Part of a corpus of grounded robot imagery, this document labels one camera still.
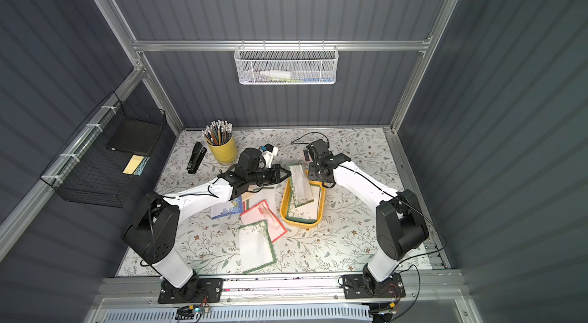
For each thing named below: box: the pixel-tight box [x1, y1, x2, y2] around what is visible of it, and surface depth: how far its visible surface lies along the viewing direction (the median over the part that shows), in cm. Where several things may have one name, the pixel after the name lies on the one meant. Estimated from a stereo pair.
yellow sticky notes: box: [122, 154, 151, 177], surface depth 77 cm
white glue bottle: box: [259, 69, 292, 79], surface depth 93 cm
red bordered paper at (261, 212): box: [240, 199, 288, 244], surface depth 91 cm
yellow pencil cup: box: [205, 135, 238, 167], surface depth 101 cm
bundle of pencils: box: [201, 119, 233, 147], surface depth 98 cm
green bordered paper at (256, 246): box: [237, 219, 276, 275], surface depth 85 cm
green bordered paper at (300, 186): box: [289, 163, 315, 208], surface depth 90 cm
